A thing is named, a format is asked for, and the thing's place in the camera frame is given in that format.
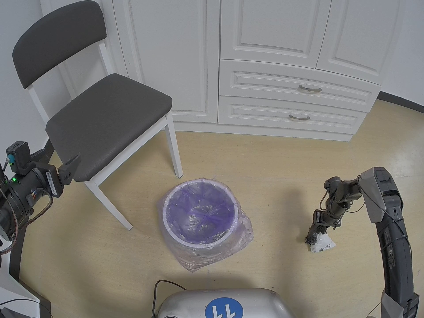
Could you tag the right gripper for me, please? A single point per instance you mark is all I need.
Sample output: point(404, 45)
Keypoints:
point(324, 220)

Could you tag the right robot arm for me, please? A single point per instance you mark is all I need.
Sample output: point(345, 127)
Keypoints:
point(394, 243)

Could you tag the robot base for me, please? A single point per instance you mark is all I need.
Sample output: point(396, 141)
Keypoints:
point(225, 305)

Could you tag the white trash bin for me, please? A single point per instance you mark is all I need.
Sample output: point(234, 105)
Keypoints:
point(167, 217)

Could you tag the grey white chair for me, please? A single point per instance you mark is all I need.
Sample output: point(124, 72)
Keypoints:
point(99, 124)

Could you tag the white wardrobe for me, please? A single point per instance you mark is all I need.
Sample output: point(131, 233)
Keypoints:
point(265, 28)

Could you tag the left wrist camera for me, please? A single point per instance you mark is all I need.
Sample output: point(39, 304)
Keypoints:
point(18, 154)

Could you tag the purple plastic bag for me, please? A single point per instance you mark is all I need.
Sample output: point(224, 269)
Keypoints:
point(205, 210)

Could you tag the white printed wrapper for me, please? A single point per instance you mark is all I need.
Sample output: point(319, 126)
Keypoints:
point(326, 245)

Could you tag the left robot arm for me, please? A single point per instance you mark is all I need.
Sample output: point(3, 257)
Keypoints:
point(8, 210)

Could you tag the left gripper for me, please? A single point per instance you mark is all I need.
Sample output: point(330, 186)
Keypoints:
point(36, 186)

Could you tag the black plastic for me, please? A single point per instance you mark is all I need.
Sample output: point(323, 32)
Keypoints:
point(310, 241)

